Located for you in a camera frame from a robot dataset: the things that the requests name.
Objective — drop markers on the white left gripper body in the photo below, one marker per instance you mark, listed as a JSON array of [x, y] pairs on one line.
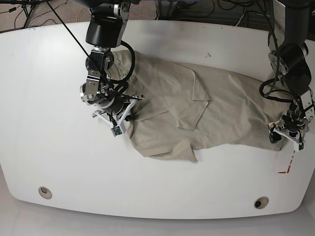
[[295, 134]]

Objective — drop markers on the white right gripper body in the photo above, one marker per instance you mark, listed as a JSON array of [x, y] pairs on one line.
[[115, 112]]

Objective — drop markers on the beige t-shirt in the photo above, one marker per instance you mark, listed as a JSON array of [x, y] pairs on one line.
[[188, 107]]

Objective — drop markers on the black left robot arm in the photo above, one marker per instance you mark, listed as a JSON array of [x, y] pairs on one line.
[[288, 23]]

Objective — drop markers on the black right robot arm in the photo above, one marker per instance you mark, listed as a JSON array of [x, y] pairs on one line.
[[107, 25]]

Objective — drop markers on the red tape marking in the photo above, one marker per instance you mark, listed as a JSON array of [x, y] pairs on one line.
[[289, 165]]

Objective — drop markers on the right table grommet hole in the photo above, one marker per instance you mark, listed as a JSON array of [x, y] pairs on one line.
[[261, 203]]

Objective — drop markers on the table grommet hole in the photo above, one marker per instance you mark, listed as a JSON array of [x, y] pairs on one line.
[[261, 203], [45, 193]]

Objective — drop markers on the left table grommet hole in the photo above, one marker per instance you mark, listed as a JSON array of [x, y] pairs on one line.
[[45, 193]]

